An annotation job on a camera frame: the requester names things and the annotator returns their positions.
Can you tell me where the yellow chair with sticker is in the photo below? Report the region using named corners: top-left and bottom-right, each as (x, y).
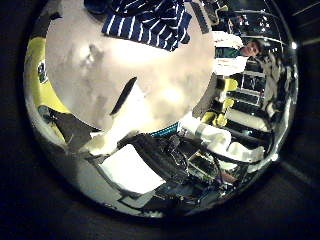
top-left (25, 36), bottom-right (72, 115)

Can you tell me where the person in white coat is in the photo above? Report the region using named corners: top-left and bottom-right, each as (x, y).
top-left (212, 31), bottom-right (264, 77)

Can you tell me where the blue white striped shirt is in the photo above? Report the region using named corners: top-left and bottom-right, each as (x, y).
top-left (84, 0), bottom-right (194, 53)

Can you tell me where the small yellow chair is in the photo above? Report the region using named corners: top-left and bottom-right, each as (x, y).
top-left (200, 111), bottom-right (217, 124)
top-left (221, 77), bottom-right (240, 92)
top-left (222, 97), bottom-right (236, 109)
top-left (214, 113), bottom-right (229, 128)

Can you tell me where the teal lit striped panel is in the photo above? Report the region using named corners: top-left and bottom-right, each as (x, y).
top-left (149, 121), bottom-right (180, 138)

